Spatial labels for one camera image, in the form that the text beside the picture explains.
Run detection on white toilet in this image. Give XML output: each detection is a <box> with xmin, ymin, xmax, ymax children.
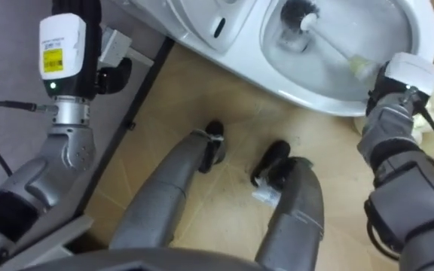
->
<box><xmin>118</xmin><ymin>0</ymin><xmax>434</xmax><ymax>118</ymax></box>

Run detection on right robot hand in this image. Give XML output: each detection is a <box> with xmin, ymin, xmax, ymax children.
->
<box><xmin>365</xmin><ymin>51</ymin><xmax>434</xmax><ymax>116</ymax></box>

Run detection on white toilet brush black bristles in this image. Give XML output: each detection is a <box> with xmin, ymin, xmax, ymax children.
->
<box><xmin>280</xmin><ymin>0</ymin><xmax>381</xmax><ymax>82</ymax></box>

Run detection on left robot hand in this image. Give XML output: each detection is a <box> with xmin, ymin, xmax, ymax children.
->
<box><xmin>38</xmin><ymin>0</ymin><xmax>133</xmax><ymax>101</ymax></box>

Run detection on robot body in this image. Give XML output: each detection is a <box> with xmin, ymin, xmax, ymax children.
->
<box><xmin>20</xmin><ymin>247</ymin><xmax>265</xmax><ymax>271</ymax></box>

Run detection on robot legs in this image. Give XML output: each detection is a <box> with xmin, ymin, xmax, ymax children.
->
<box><xmin>108</xmin><ymin>119</ymin><xmax>326</xmax><ymax>271</ymax></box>

